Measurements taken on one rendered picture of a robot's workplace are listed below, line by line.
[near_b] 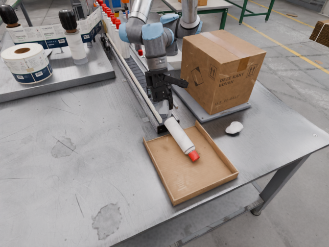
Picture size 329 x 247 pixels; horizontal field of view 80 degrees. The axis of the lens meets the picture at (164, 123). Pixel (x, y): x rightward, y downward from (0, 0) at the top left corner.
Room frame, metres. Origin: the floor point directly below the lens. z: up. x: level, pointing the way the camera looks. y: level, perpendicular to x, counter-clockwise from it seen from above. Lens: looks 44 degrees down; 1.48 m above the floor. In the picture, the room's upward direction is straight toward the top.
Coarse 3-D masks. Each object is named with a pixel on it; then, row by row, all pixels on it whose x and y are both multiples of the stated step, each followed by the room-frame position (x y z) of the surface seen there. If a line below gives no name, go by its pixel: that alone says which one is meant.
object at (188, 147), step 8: (168, 120) 0.59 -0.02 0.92; (168, 128) 0.57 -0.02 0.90; (176, 128) 0.55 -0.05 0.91; (176, 136) 0.53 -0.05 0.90; (184, 136) 0.52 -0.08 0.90; (184, 144) 0.49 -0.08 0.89; (192, 144) 0.49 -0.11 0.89; (184, 152) 0.47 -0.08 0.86; (192, 152) 0.46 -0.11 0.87; (192, 160) 0.44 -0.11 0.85
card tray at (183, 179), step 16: (192, 128) 0.63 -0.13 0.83; (144, 144) 0.53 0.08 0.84; (160, 144) 0.54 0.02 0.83; (176, 144) 0.54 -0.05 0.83; (208, 144) 0.54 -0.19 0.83; (160, 160) 0.45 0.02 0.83; (176, 160) 0.45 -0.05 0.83; (208, 160) 0.45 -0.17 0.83; (224, 160) 0.45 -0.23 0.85; (160, 176) 0.38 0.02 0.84; (176, 176) 0.38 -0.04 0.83; (192, 176) 0.38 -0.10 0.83; (208, 176) 0.38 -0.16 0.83; (224, 176) 0.38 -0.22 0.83; (176, 192) 0.32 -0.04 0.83; (192, 192) 0.30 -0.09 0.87
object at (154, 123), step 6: (108, 42) 1.51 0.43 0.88; (114, 54) 1.32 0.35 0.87; (120, 66) 1.17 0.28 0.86; (126, 72) 1.06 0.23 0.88; (132, 84) 0.93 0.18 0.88; (138, 90) 0.87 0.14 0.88; (138, 96) 0.85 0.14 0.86; (144, 102) 0.77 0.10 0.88; (144, 108) 0.75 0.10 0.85; (150, 114) 0.68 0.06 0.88; (174, 114) 0.68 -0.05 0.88; (150, 120) 0.68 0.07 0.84; (156, 126) 0.61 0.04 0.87; (162, 126) 0.61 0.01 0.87; (162, 132) 0.61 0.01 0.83
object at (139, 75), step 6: (120, 60) 1.21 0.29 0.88; (126, 60) 1.21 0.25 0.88; (132, 60) 1.21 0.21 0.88; (132, 66) 1.13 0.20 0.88; (138, 66) 1.13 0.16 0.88; (132, 72) 1.06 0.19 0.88; (138, 72) 1.06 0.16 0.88; (132, 78) 0.99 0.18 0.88; (138, 78) 0.99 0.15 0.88; (144, 78) 0.99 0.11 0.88; (144, 84) 0.92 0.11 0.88; (144, 90) 0.87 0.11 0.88; (156, 102) 0.76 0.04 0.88; (150, 108) 0.72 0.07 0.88; (162, 114) 0.68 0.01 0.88; (156, 120) 0.66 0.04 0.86; (162, 120) 0.64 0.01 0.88
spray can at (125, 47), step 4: (120, 40) 1.23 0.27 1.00; (120, 44) 1.24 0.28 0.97; (124, 44) 1.22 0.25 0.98; (128, 44) 1.25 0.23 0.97; (124, 48) 1.22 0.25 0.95; (128, 48) 1.24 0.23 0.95; (124, 52) 1.22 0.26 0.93; (128, 52) 1.23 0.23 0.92; (124, 56) 1.22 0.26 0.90; (128, 56) 1.23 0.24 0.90
